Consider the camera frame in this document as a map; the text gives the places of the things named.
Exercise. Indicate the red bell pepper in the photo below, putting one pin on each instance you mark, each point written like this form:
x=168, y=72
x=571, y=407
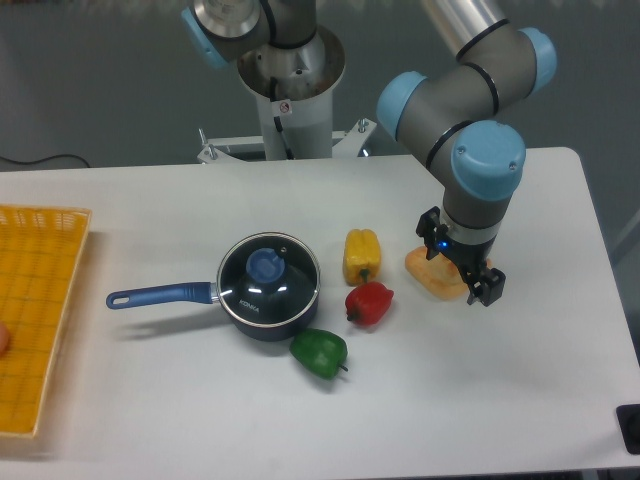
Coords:
x=367, y=303

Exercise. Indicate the yellow woven basket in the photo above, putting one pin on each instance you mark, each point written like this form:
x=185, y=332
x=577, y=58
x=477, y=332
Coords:
x=41, y=249

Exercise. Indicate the peach object in basket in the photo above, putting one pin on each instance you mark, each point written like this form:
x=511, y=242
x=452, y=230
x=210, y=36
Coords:
x=4, y=338

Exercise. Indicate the green bell pepper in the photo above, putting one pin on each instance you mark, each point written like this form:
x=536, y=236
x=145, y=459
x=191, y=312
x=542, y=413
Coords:
x=321, y=352

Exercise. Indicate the orange bread roll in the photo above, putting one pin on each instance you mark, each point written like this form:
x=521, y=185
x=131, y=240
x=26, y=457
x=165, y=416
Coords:
x=439, y=276

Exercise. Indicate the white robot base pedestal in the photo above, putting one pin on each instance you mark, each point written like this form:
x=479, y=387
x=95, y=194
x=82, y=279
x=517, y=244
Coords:
x=293, y=90

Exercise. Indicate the glass lid blue knob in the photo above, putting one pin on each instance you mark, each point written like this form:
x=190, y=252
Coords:
x=269, y=278

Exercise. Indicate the blue saucepan with handle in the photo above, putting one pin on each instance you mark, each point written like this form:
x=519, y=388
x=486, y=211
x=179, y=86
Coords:
x=205, y=293

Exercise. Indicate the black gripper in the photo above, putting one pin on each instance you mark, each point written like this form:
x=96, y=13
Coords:
x=468, y=250

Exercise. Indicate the yellow bell pepper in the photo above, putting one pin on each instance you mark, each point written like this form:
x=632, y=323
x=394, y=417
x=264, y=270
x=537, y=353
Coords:
x=362, y=257

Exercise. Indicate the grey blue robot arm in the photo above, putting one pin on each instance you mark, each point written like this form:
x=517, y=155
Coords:
x=447, y=124

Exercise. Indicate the black table edge device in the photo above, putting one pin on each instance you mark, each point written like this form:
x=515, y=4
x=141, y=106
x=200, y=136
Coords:
x=628, y=417

